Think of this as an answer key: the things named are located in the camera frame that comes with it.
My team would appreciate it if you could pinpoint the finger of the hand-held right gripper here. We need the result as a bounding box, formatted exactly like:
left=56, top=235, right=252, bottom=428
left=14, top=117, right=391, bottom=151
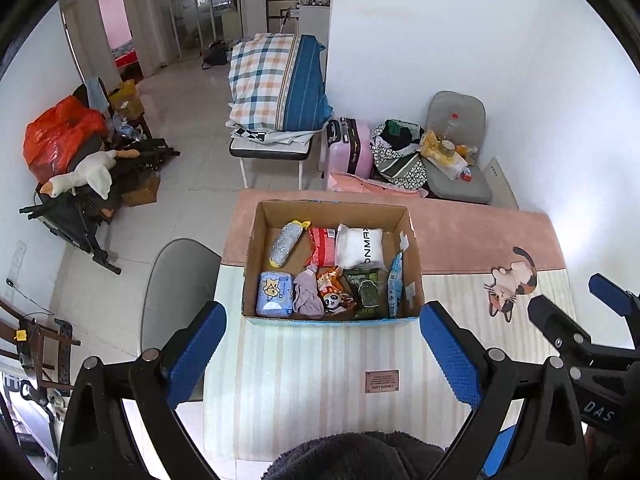
left=527, top=295, right=597, bottom=357
left=587, top=273, right=640, bottom=319

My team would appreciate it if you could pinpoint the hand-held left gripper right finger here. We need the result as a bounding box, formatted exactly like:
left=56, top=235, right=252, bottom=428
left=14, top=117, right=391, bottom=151
left=419, top=301, right=588, bottom=480

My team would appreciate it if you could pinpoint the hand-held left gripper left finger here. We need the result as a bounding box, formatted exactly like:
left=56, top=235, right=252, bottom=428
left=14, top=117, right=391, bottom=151
left=57, top=301, right=228, bottom=480

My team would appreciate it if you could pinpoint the light blue slim packet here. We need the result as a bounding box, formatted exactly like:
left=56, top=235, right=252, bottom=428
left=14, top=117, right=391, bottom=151
left=387, top=252, right=404, bottom=319

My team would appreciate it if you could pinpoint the blue tissue pack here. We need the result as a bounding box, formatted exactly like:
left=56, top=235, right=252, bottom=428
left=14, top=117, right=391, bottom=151
left=256, top=271, right=295, bottom=318

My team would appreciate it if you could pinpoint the green wet wipes pack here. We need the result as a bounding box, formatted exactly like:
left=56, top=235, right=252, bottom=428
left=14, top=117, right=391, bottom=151
left=342, top=267, right=391, bottom=320

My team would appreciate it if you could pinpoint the purple cloth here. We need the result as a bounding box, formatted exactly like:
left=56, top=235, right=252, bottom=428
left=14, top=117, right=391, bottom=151
left=292, top=265, right=326, bottom=319

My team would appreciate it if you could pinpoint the panda print snack packet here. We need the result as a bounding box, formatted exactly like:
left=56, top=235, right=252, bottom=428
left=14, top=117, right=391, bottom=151
left=316, top=266, right=359, bottom=316

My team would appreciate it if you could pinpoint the grey glitter pouch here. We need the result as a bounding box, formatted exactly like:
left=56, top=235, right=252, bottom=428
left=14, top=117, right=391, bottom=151
left=268, top=220, right=311, bottom=267

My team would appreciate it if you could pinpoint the white soft packet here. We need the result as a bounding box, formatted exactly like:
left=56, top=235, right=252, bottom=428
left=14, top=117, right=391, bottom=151
left=334, top=224, right=385, bottom=271

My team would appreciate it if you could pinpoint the red packet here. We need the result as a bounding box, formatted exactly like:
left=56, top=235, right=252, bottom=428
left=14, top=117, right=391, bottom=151
left=306, top=226, right=339, bottom=267

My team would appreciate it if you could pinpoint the grey plastic chair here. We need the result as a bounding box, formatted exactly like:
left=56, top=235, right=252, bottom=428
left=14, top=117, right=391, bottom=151
left=140, top=238, right=223, bottom=403

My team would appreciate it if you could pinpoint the white leaning board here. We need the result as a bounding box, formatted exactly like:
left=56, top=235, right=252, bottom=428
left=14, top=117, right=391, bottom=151
left=482, top=157, right=520, bottom=210

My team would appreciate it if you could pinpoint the person's dark fleece clothing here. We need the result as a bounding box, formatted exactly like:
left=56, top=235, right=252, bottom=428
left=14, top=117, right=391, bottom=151
left=262, top=431, right=446, bottom=480

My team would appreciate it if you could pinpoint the dark wooden chair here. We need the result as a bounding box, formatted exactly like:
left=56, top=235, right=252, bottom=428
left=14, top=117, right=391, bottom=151
left=0, top=300, right=81, bottom=397

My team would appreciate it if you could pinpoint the small brown cardboard box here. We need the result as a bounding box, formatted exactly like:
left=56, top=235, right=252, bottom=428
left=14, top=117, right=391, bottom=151
left=121, top=172, right=162, bottom=208

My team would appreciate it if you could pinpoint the black folded stroller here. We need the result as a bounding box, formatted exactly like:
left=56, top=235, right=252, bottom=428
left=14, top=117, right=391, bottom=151
left=20, top=137, right=181, bottom=275

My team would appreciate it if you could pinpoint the pink cloth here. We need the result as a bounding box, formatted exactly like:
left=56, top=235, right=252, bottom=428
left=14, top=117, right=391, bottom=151
left=329, top=171, right=402, bottom=196

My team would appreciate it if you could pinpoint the black white patterned bag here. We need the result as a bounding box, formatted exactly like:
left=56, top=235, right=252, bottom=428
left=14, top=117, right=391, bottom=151
left=370, top=119, right=429, bottom=194

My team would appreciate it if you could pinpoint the yellow plastic bag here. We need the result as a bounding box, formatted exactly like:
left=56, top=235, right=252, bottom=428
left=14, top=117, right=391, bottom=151
left=419, top=130, right=468, bottom=181

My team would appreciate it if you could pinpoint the white goose plush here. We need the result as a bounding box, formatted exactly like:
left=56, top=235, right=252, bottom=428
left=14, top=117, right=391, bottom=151
left=40, top=149, right=141, bottom=200

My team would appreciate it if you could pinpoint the white folding bench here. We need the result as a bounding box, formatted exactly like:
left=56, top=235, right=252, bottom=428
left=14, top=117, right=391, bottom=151
left=229, top=127, right=314, bottom=191

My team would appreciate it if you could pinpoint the pink suitcase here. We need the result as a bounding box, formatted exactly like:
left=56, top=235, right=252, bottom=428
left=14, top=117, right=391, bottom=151
left=320, top=117, right=374, bottom=179

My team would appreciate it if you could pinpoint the grey cushioned chair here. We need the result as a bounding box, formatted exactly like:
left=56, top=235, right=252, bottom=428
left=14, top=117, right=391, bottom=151
left=423, top=91, right=494, bottom=205

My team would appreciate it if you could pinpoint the red plastic bag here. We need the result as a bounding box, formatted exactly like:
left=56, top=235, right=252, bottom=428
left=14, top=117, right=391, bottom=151
left=23, top=96, right=109, bottom=184

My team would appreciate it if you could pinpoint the plaid quilt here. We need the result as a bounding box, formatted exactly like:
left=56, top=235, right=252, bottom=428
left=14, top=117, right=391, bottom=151
left=227, top=33, right=334, bottom=134

